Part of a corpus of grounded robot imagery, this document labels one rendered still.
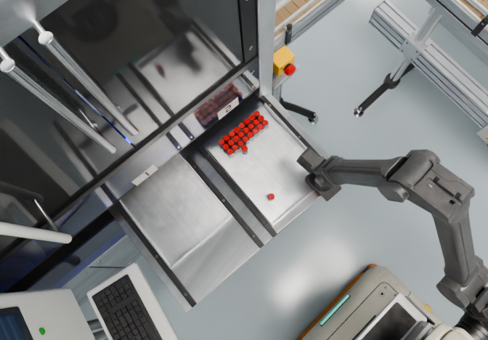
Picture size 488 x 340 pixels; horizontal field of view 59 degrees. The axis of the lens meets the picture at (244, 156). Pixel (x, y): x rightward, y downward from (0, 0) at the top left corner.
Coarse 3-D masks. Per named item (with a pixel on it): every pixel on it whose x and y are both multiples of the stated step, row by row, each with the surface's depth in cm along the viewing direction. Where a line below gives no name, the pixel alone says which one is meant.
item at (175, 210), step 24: (168, 168) 149; (144, 192) 147; (168, 192) 147; (192, 192) 147; (144, 216) 145; (168, 216) 145; (192, 216) 144; (216, 216) 144; (168, 240) 143; (192, 240) 142; (168, 264) 138
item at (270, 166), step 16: (272, 112) 149; (272, 128) 151; (288, 128) 147; (256, 144) 150; (272, 144) 150; (288, 144) 149; (224, 160) 149; (240, 160) 149; (256, 160) 148; (272, 160) 148; (288, 160) 148; (240, 176) 147; (256, 176) 147; (272, 176) 147; (288, 176) 146; (304, 176) 146; (256, 192) 146; (272, 192) 145; (288, 192) 145; (304, 192) 145; (272, 208) 144; (288, 208) 144; (272, 224) 139
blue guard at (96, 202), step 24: (216, 96) 125; (240, 96) 138; (192, 120) 126; (216, 120) 140; (168, 144) 128; (144, 168) 130; (96, 192) 119; (120, 192) 131; (72, 216) 121; (96, 216) 134; (0, 264) 114; (24, 264) 124; (0, 288) 126
